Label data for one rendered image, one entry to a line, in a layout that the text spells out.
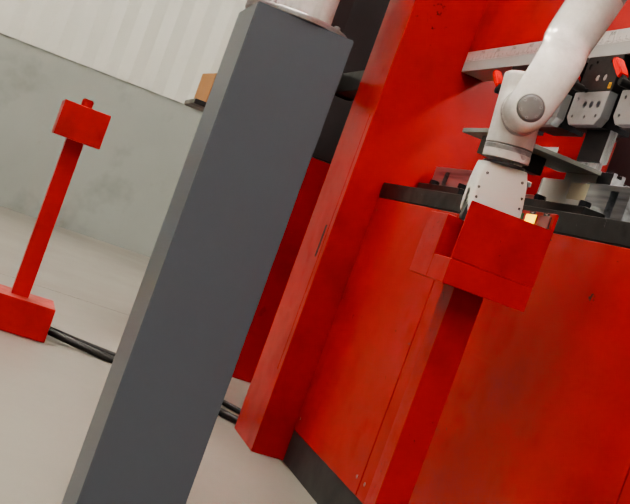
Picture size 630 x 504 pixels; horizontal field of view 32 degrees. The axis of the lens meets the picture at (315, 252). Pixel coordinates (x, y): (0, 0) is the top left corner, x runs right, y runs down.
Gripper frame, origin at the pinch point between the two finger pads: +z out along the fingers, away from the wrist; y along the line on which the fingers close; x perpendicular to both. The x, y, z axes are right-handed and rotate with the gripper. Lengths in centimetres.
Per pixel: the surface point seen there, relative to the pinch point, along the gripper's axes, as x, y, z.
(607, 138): -39, -37, -31
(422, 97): -128, -19, -39
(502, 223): 4.9, -0.7, -5.1
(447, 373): -2.1, -1.1, 23.2
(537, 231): 4.9, -7.3, -5.4
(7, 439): -64, 71, 68
